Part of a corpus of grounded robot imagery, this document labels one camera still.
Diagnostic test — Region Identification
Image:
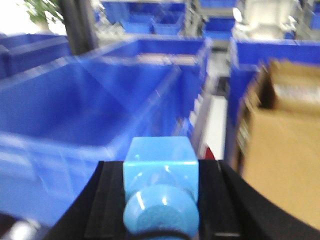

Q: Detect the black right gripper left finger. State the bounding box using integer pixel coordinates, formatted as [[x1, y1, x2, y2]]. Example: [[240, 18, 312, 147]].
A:
[[44, 161, 125, 240]]

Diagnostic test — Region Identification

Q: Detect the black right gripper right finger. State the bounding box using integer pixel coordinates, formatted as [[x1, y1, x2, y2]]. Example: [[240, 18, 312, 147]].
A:
[[198, 159, 320, 240]]

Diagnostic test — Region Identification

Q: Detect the light blue cube block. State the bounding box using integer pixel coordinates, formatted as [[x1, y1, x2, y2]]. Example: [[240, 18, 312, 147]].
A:
[[123, 136, 199, 202]]

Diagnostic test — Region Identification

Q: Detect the large blue bin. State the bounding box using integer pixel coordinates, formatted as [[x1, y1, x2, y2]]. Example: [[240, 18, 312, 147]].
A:
[[0, 39, 211, 226]]

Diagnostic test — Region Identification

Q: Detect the blue bin right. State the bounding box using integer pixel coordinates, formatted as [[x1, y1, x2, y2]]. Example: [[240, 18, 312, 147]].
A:
[[227, 37, 320, 131]]

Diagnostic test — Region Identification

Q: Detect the blue bin behind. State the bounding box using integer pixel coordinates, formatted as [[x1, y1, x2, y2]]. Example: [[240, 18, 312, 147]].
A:
[[100, 0, 189, 36]]

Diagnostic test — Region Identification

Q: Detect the blue suction cup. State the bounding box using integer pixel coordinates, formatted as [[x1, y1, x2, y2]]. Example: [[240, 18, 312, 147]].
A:
[[123, 184, 200, 238]]

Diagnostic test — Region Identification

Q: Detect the brown cardboard box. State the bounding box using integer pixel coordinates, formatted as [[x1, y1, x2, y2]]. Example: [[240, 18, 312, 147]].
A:
[[232, 60, 320, 229]]

